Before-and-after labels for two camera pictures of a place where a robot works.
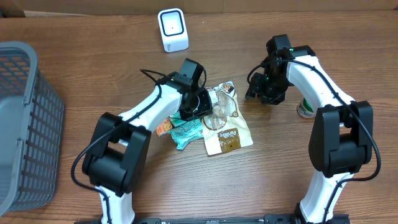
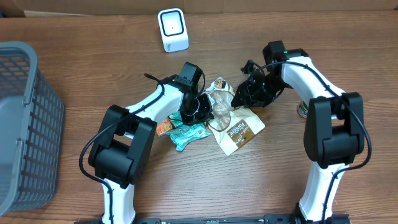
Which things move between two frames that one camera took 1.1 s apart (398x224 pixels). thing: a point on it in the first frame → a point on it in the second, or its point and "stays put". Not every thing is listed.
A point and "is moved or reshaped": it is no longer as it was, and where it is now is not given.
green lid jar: (305, 110) stays put
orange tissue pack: (164, 127) stays put
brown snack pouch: (225, 130) is moved or reshaped
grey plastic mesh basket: (32, 121) stays put
